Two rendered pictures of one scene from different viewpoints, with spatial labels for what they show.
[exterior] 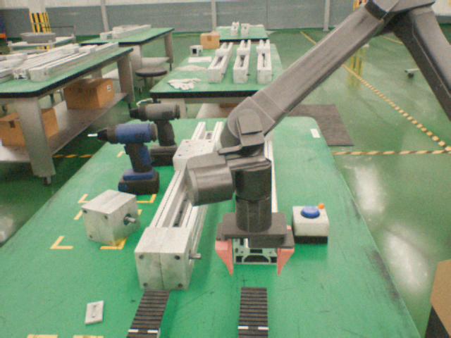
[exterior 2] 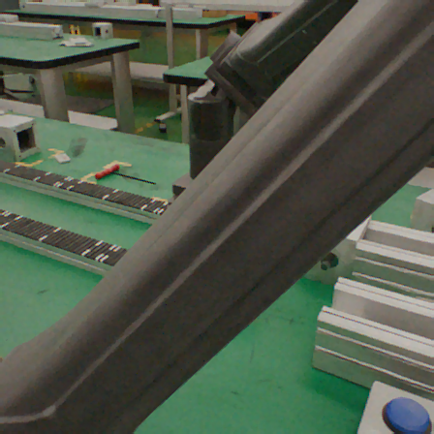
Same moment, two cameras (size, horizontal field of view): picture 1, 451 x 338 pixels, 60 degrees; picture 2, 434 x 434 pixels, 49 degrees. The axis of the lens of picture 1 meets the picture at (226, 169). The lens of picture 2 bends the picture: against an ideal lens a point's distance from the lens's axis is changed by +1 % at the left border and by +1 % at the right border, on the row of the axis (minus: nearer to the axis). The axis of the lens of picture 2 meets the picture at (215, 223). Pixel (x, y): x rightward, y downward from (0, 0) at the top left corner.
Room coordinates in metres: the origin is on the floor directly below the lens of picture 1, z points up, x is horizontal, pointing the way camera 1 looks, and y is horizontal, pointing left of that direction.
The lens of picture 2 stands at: (0.76, -0.57, 1.25)
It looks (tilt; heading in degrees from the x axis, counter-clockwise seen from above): 29 degrees down; 113
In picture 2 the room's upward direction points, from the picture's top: straight up
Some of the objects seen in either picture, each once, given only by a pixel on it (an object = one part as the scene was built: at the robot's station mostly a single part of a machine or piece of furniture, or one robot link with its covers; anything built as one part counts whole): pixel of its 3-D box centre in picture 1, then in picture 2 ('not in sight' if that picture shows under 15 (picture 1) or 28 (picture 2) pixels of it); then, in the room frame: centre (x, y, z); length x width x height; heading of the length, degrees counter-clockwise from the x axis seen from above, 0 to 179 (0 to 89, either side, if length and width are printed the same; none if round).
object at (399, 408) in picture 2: (310, 212); (407, 418); (0.81, -0.20, 0.84); 0.04 x 0.04 x 0.02
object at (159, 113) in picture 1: (153, 134); not in sight; (1.31, 0.25, 0.89); 0.20 x 0.08 x 0.22; 93
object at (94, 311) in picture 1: (94, 312); not in sight; (0.57, 0.26, 0.78); 0.05 x 0.03 x 0.01; 12
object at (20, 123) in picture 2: not in sight; (9, 139); (-0.24, 0.34, 0.83); 0.11 x 0.10 x 0.10; 88
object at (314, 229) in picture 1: (306, 223); (402, 432); (0.81, -0.19, 0.81); 0.10 x 0.08 x 0.06; 85
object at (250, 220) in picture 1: (254, 212); (210, 162); (0.53, -0.04, 1.02); 0.10 x 0.07 x 0.07; 86
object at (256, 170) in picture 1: (249, 177); (211, 114); (0.52, -0.03, 1.08); 0.07 x 0.06 x 0.07; 106
